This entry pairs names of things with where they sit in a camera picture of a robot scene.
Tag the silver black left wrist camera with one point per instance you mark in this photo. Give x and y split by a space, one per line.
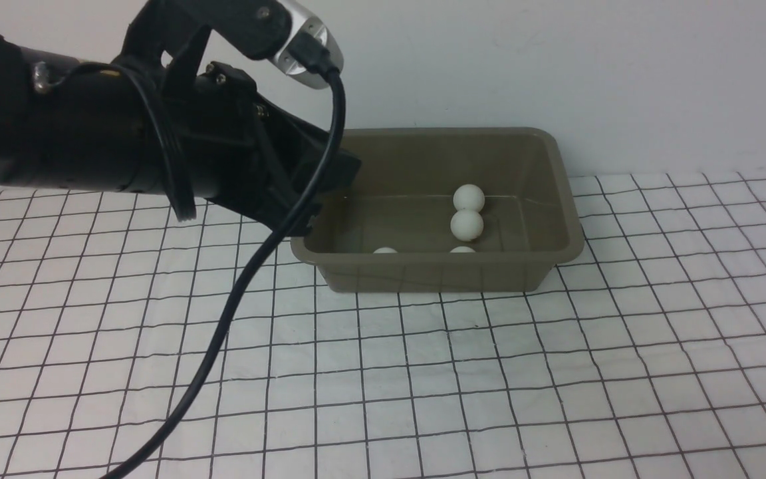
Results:
250 33

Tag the olive green plastic bin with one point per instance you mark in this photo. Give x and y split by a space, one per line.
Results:
402 198

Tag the white ball with dark print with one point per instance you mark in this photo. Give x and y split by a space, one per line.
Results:
466 225

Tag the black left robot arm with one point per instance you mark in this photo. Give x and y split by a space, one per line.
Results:
148 123

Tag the white black grid tablecloth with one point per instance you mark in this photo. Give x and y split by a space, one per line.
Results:
644 358

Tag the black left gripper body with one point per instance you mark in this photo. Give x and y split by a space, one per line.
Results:
223 142

